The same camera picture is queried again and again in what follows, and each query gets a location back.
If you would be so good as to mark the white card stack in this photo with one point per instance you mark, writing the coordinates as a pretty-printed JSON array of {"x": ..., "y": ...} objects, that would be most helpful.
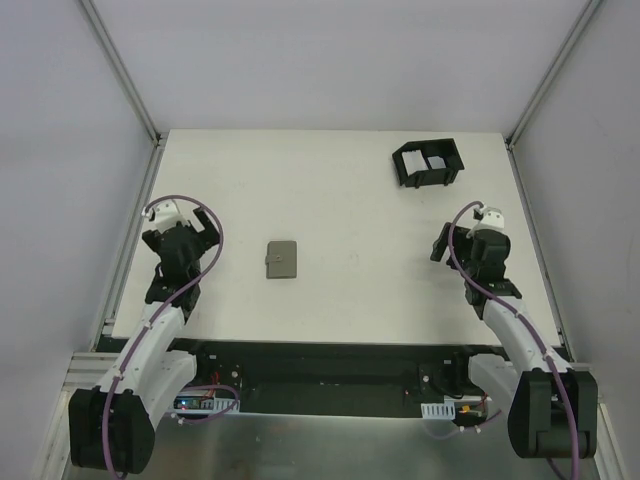
[{"x": 414, "y": 162}]

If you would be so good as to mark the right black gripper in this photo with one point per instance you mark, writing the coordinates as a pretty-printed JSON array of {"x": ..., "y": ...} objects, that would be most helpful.
[{"x": 445, "y": 242}]

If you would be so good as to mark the right table edge rail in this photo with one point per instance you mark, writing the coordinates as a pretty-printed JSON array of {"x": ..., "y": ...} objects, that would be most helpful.
[{"x": 558, "y": 320}]

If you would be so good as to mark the black plastic card tray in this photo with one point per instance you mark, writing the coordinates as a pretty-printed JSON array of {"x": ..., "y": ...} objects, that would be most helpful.
[{"x": 442, "y": 156}]

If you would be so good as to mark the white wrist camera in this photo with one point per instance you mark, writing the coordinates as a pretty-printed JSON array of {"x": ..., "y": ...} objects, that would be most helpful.
[
  {"x": 488, "y": 218},
  {"x": 165, "y": 209}
]

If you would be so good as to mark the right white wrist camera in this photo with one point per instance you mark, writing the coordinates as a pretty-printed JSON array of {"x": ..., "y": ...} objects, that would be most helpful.
[{"x": 488, "y": 218}]

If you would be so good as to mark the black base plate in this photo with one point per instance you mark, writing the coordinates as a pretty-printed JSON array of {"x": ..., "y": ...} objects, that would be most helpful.
[{"x": 361, "y": 380}]

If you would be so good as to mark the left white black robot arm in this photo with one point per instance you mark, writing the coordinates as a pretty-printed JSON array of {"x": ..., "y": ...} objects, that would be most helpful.
[{"x": 113, "y": 424}]

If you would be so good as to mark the right aluminium frame post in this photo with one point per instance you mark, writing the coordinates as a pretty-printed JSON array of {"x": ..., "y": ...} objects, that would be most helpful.
[{"x": 586, "y": 15}]

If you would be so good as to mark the right white cable duct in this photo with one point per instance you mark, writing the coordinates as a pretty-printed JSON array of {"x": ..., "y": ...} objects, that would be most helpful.
[{"x": 445, "y": 411}]

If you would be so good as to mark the front aluminium rail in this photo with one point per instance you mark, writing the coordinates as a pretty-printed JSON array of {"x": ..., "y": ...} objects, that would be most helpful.
[{"x": 87, "y": 368}]

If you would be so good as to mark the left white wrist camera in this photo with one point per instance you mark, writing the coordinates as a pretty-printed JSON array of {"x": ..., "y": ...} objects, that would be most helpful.
[{"x": 165, "y": 209}]

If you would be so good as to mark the left aluminium frame post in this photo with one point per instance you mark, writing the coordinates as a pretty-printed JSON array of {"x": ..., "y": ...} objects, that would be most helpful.
[{"x": 110, "y": 51}]

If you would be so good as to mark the white cable duct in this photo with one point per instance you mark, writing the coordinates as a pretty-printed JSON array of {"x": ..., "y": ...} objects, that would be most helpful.
[
  {"x": 445, "y": 411},
  {"x": 200, "y": 406}
]

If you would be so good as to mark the table edge rail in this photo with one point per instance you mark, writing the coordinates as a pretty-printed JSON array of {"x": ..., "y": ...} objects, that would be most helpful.
[
  {"x": 558, "y": 320},
  {"x": 118, "y": 276}
]

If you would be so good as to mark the left white cable duct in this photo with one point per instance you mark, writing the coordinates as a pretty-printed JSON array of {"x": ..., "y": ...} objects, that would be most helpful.
[{"x": 200, "y": 406}]

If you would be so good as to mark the aluminium frame post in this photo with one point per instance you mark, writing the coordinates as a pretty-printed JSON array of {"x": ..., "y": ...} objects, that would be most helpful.
[
  {"x": 586, "y": 15},
  {"x": 110, "y": 51}
]

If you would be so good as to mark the left table edge rail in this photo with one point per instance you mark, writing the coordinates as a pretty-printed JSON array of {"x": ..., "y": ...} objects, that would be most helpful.
[{"x": 118, "y": 276}]

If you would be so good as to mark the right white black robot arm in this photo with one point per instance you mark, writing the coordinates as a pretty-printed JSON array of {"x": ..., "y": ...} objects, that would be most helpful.
[{"x": 551, "y": 407}]

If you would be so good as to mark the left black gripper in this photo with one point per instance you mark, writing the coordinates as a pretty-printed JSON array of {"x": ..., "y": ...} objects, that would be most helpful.
[{"x": 199, "y": 236}]

